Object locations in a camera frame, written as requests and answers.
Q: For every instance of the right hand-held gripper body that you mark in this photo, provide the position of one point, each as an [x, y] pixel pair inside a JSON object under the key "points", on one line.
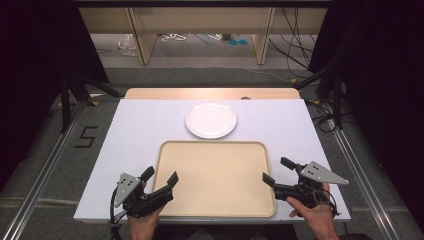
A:
{"points": [[310, 186]]}

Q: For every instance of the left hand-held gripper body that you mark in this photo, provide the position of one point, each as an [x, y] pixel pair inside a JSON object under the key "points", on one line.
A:
{"points": [[133, 193]]}

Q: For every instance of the beige plastic tray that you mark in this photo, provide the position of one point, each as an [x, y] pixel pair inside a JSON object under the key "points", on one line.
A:
{"points": [[215, 178]]}

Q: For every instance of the white round plate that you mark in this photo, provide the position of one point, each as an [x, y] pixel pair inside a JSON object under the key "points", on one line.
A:
{"points": [[210, 119]]}

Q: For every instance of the person's right hand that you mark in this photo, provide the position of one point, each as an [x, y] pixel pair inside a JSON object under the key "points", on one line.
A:
{"points": [[315, 216]]}

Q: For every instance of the person's left hand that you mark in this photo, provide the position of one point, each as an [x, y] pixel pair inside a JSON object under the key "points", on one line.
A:
{"points": [[144, 222]]}

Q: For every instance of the white table board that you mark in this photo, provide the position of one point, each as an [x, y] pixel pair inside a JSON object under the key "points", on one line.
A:
{"points": [[140, 133]]}

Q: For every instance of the wooden table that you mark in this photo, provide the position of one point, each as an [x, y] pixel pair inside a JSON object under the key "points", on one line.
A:
{"points": [[186, 93]]}

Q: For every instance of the black metal stand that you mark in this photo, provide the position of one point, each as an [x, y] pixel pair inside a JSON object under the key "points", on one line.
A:
{"points": [[71, 96], [330, 86]]}

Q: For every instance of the black curtain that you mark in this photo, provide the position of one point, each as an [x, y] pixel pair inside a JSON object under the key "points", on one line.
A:
{"points": [[40, 50], [383, 83]]}

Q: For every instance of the clear plastic bag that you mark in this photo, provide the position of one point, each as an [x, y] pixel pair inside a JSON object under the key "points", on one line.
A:
{"points": [[126, 45]]}

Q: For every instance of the blue round lids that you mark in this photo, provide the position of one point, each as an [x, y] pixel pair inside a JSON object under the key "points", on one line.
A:
{"points": [[238, 42]]}

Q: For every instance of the wooden shelf unit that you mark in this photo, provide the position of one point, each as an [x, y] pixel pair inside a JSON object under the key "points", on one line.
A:
{"points": [[203, 20]]}

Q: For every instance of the aluminium floor rail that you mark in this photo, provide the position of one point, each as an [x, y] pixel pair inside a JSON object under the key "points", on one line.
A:
{"points": [[361, 180], [36, 180]]}

